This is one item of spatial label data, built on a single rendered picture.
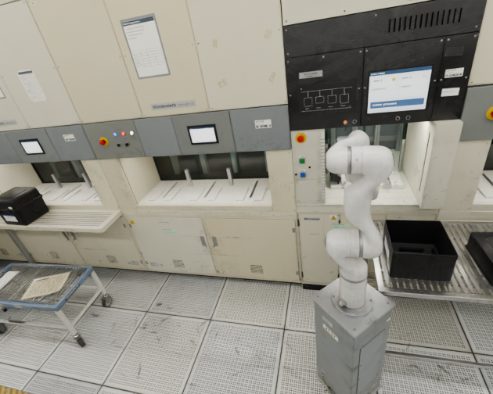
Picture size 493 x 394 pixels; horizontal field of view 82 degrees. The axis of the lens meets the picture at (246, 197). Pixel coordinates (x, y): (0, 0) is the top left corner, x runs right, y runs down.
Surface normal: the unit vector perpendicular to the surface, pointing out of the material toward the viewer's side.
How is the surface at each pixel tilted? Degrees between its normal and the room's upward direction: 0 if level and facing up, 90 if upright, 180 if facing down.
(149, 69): 90
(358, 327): 0
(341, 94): 90
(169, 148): 90
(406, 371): 0
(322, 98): 90
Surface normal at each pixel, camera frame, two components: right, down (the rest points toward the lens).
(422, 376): -0.15, -0.85
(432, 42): -0.24, 0.53
